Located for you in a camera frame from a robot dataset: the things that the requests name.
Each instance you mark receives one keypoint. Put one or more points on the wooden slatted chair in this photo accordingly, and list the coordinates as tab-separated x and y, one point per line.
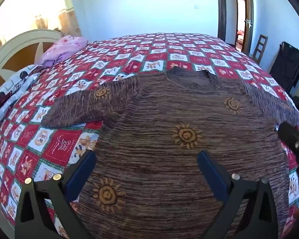
260	47

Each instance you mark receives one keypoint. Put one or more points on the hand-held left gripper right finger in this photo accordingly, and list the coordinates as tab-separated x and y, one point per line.
210	171

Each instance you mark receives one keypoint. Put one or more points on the beige patterned curtain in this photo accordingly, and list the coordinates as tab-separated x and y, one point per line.
67	22

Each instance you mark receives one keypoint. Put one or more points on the brown knitted sun-pattern sweater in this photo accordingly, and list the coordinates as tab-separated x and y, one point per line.
164	114

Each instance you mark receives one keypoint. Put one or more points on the red patchwork printed blanket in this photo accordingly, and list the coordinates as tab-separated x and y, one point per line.
64	139

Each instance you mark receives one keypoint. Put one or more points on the white blue printed pillow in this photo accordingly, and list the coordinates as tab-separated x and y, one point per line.
12	89

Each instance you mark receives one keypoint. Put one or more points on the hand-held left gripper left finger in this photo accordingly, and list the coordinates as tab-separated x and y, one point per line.
86	168

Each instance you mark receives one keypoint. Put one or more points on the white and wood headboard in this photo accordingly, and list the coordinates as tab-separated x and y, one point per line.
5	52

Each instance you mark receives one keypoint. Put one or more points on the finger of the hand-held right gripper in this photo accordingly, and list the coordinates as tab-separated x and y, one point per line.
292	138

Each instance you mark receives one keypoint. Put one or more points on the black folded luggage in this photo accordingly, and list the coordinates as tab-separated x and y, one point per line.
287	64

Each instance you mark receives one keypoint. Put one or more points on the brown wooden door frame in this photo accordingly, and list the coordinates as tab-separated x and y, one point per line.
249	2

